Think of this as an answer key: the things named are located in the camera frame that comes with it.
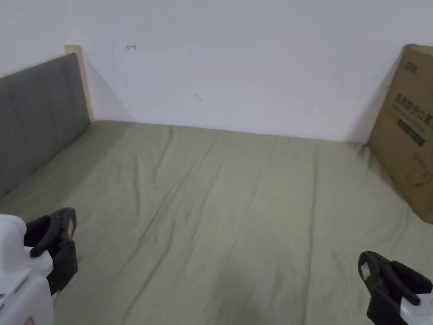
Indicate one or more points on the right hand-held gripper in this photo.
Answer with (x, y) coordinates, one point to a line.
(384, 309)

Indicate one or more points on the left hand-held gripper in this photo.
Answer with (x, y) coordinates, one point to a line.
(17, 287)

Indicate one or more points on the grey padded headboard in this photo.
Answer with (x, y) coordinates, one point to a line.
(40, 115)

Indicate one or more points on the brown cardboard carton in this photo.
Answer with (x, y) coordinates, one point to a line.
(411, 135)

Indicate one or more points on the bed with pale green sheet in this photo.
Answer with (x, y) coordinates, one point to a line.
(216, 210)

